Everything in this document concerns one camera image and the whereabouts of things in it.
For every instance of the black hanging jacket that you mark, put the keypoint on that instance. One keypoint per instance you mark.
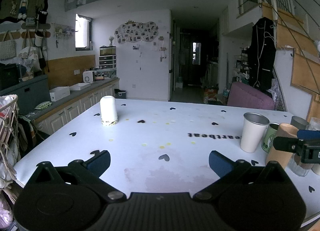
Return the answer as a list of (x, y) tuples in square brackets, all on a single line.
[(261, 53)]

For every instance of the clear glass jar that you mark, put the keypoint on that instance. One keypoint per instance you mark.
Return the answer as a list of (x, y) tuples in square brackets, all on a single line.
[(315, 124)]

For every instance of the plastic drawer unit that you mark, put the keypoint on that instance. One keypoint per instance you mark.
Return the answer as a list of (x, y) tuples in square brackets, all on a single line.
[(107, 62)]

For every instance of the tan wooden cup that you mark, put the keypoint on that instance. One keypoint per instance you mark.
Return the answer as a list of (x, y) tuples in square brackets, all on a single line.
[(280, 157)]

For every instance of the white knitted tote bag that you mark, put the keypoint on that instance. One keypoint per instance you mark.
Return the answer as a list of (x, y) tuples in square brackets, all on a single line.
[(7, 49)]

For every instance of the small white appliance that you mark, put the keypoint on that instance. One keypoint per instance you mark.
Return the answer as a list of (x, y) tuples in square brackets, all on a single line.
[(88, 76)]

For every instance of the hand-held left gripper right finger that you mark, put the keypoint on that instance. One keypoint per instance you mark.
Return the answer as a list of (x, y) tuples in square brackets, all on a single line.
[(220, 163)]

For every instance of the purple upholstered chair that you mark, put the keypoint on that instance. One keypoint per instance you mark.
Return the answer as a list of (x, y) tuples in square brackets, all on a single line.
[(250, 97)]

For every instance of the glass fish tank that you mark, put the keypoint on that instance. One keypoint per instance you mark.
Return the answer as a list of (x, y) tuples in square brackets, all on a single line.
[(108, 50)]

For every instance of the grey storage box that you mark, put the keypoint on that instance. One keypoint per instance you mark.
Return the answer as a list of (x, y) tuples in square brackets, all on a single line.
[(27, 93)]

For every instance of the black bag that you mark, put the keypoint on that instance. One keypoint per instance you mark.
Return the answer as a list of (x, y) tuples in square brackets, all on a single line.
[(8, 75)]

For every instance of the wooden staircase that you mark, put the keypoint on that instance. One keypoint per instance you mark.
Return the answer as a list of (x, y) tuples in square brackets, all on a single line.
[(300, 53)]

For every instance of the window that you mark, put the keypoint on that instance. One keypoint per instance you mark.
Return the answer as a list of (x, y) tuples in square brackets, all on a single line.
[(82, 33)]

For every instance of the white metal cup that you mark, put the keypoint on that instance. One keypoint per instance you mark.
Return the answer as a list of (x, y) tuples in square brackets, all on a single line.
[(252, 133)]

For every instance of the green pencil case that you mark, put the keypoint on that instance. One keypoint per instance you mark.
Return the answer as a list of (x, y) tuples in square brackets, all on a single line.
[(43, 105)]

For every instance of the white ceramic cup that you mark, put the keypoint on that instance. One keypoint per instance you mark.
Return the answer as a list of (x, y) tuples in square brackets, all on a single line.
[(109, 111)]

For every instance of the grey metal cup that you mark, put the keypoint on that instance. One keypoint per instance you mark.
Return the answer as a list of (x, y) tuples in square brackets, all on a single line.
[(298, 122)]

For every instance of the white cabinet counter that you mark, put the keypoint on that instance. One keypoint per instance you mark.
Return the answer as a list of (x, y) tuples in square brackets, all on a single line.
[(75, 107)]

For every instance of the dark wall board with doll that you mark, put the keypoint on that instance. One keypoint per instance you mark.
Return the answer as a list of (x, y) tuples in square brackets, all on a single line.
[(22, 3)]

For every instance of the clear glass cup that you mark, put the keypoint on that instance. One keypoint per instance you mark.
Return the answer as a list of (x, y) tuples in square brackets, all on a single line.
[(298, 168)]

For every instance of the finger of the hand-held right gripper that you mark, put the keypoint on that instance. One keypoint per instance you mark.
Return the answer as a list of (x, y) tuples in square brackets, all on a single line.
[(285, 145), (308, 134)]

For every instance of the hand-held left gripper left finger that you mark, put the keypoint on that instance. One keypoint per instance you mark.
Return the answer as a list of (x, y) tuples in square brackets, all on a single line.
[(99, 163)]

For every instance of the black floor basket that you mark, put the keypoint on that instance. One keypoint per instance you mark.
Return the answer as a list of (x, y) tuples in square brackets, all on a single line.
[(120, 94)]

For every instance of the green printed mug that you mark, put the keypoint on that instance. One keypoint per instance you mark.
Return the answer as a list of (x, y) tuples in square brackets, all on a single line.
[(268, 139)]

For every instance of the printed tote bag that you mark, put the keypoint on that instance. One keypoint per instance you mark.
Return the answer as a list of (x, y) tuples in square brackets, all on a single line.
[(29, 58)]

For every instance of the cloud-shaped photo board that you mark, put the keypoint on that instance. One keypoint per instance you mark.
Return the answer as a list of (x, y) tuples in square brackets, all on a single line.
[(136, 32)]

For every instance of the white cardboard box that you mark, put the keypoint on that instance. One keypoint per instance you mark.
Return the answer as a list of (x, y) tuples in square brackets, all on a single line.
[(60, 94)]

